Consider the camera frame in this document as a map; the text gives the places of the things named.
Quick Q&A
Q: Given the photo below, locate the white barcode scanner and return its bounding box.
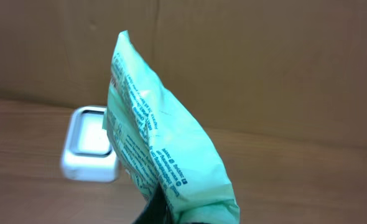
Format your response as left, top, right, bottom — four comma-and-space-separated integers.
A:
60, 106, 119, 183

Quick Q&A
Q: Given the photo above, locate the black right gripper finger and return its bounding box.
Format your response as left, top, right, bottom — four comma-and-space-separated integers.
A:
133, 184, 173, 224

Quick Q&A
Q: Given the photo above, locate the teal wet wipes packet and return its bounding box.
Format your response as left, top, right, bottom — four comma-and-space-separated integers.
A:
103, 31, 240, 224

